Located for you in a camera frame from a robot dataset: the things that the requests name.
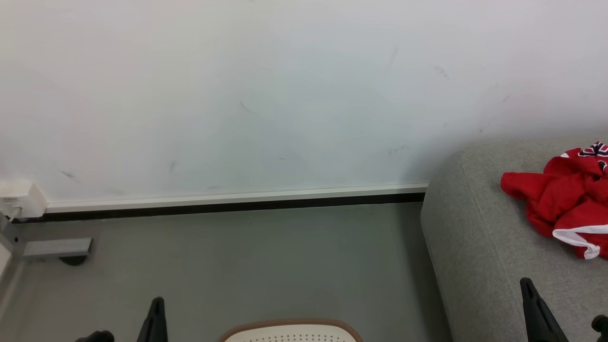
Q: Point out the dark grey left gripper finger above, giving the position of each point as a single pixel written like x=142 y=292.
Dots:
x=154 y=325
x=97 y=337

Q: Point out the cream laundry basket brown rim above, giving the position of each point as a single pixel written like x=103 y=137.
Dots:
x=292 y=335

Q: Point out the black caster wheel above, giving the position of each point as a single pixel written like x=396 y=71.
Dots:
x=73 y=260

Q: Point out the grey metal frame leg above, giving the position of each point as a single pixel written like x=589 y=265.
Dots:
x=52 y=247

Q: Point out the black and white baseboard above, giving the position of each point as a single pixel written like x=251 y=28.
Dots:
x=237 y=207

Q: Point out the red garment white trim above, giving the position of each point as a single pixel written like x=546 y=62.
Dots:
x=565 y=194

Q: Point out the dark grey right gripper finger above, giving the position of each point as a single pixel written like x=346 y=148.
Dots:
x=539 y=313
x=601 y=330

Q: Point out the grey fabric sofa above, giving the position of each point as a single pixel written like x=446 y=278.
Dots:
x=484 y=266

